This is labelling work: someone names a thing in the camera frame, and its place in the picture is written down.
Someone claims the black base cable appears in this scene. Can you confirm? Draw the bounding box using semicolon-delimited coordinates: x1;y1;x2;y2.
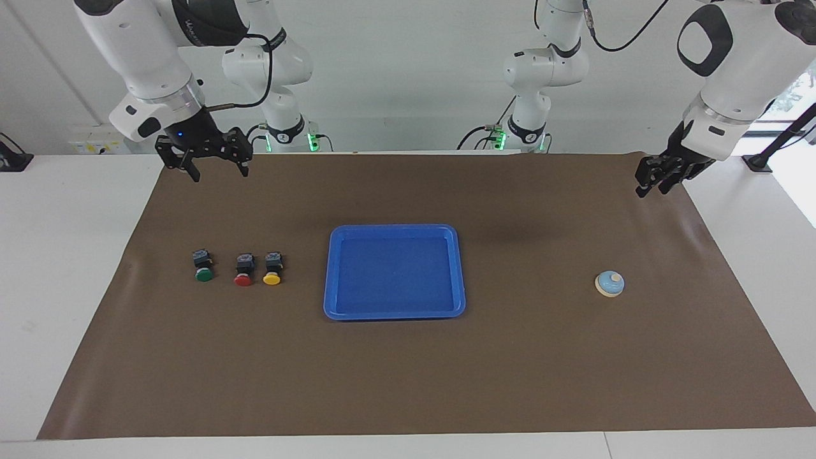
244;122;270;154
456;96;517;151

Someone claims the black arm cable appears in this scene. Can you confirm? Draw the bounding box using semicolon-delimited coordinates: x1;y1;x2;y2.
205;32;275;114
581;0;670;53

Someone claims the white wall power socket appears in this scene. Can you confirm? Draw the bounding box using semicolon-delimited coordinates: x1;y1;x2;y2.
69;131;128;155

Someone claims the blue plastic tray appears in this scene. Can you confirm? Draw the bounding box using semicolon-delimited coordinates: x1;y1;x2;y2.
323;224;467;321

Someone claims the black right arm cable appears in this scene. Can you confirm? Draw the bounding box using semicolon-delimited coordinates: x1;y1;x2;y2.
205;32;275;114

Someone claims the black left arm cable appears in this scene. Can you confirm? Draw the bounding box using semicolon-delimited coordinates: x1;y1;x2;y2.
581;0;670;53

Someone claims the black stand with foot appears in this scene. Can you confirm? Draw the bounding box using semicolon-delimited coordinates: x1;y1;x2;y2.
741;102;816;174

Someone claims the brown table mat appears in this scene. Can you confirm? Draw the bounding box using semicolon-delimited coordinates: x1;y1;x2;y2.
36;152;816;441

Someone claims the blue desk bell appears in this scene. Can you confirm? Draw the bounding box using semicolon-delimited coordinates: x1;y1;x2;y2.
595;270;625;299

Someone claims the black table clamp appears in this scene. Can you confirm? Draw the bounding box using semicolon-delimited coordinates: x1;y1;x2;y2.
0;132;34;173

